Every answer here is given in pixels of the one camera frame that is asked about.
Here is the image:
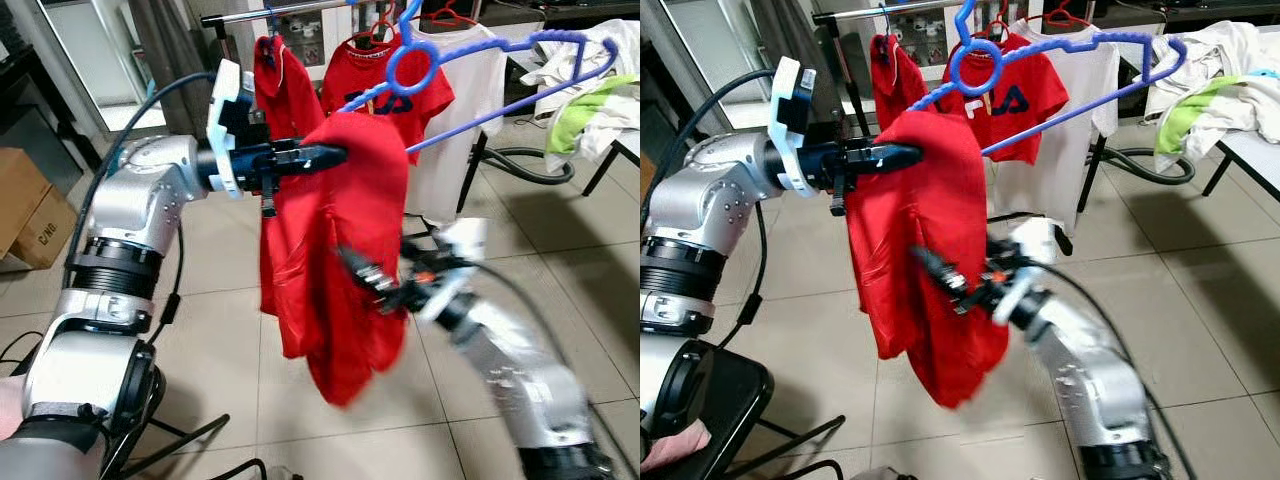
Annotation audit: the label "white table black legs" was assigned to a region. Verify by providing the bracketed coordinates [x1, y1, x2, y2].
[1200, 130, 1280, 201]
[585, 140, 641, 198]

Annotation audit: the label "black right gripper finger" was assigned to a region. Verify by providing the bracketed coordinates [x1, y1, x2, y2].
[337, 247, 403, 311]
[912, 247, 976, 309]

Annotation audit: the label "white crumpled garment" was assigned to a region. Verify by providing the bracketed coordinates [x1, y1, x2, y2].
[520, 18, 641, 166]
[1140, 20, 1280, 166]

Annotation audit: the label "black hose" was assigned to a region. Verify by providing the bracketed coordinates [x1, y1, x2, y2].
[485, 145, 579, 188]
[1100, 145, 1196, 188]

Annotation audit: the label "white T-shirt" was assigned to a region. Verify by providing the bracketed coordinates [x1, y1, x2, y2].
[990, 20, 1121, 236]
[405, 22, 509, 226]

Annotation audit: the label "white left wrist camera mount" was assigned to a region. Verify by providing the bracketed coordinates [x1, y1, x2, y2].
[770, 57, 819, 196]
[205, 58, 249, 198]

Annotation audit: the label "purple plastic hanger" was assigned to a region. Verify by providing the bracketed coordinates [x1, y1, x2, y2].
[905, 0, 1189, 156]
[335, 0, 621, 156]

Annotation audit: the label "plain cardboard box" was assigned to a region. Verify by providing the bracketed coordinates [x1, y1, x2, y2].
[0, 148, 51, 251]

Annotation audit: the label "pink pillow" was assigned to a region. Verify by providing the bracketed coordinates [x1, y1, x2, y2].
[640, 420, 713, 473]
[0, 375, 26, 441]

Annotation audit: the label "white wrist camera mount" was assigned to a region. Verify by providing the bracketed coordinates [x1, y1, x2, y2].
[420, 218, 491, 323]
[995, 215, 1063, 326]
[205, 58, 249, 198]
[770, 57, 819, 196]

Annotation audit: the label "blue hanger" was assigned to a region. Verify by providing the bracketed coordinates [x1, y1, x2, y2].
[262, 5, 286, 61]
[878, 5, 903, 56]

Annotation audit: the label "printed cardboard box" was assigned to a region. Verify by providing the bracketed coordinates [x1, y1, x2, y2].
[5, 185, 79, 271]

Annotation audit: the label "red collared shirt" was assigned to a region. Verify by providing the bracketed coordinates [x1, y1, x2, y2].
[845, 110, 1011, 408]
[258, 112, 411, 408]

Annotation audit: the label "red polo shirt white trim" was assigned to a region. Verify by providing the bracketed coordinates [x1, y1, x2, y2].
[868, 35, 931, 131]
[252, 35, 326, 141]

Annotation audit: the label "black clothes rack silver bar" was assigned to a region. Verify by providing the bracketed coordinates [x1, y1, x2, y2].
[200, 0, 501, 231]
[812, 0, 1111, 241]

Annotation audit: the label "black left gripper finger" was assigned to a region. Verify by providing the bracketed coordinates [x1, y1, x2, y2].
[280, 145, 348, 173]
[858, 144, 923, 173]

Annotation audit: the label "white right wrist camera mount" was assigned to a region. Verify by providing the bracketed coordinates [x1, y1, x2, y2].
[420, 218, 491, 323]
[995, 215, 1063, 326]

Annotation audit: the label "glass door white frame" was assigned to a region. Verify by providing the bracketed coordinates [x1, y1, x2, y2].
[655, 0, 761, 126]
[35, 0, 151, 136]

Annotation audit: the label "grey curtain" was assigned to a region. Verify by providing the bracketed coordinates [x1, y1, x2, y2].
[745, 0, 841, 101]
[130, 0, 216, 111]

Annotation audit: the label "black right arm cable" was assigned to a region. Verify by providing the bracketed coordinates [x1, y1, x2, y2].
[1040, 260, 1196, 480]
[470, 260, 641, 471]

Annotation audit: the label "green white garment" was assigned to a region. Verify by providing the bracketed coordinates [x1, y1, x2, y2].
[1155, 75, 1251, 166]
[548, 75, 641, 161]

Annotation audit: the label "red FILA T-shirt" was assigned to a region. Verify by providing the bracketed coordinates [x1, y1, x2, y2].
[935, 35, 1071, 166]
[320, 35, 456, 166]

